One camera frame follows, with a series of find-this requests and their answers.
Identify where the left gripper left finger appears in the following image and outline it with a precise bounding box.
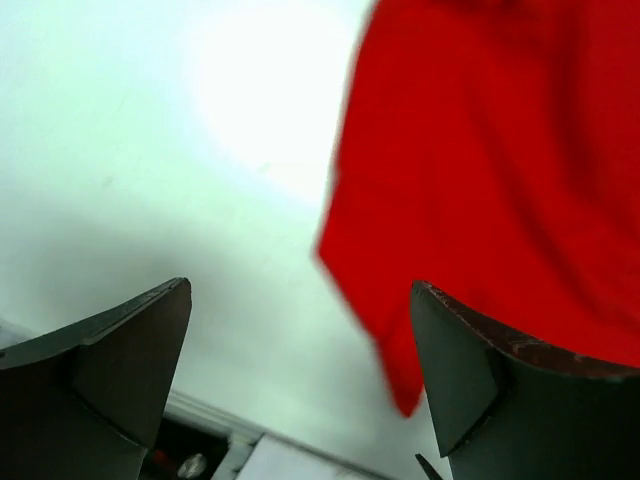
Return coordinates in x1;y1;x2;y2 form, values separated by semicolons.
1;278;192;479

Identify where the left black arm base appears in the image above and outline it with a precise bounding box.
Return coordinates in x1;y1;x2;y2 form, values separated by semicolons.
142;414;261;480

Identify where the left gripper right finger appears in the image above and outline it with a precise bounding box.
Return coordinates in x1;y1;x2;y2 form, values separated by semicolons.
410;282;639;480

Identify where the red t shirt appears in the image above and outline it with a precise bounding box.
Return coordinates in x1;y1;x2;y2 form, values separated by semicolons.
317;1;639;416

